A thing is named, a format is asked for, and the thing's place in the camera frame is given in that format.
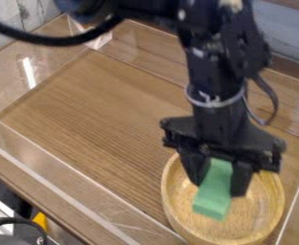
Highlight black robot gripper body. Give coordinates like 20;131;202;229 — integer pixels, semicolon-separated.
160;100;286;172

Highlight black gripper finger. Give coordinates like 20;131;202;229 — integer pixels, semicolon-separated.
181;152;211;186
230;160;254;197

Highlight green rectangular block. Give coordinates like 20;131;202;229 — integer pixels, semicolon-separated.
193;158;233;221

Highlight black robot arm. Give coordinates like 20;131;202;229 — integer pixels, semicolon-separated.
0;0;286;197

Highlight brown wooden bowl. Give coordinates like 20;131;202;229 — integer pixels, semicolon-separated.
162;153;285;245

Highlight yellow black device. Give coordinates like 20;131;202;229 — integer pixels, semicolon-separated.
13;210;60;245

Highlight black cable lower left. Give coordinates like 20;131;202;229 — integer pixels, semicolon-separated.
0;217;49;245

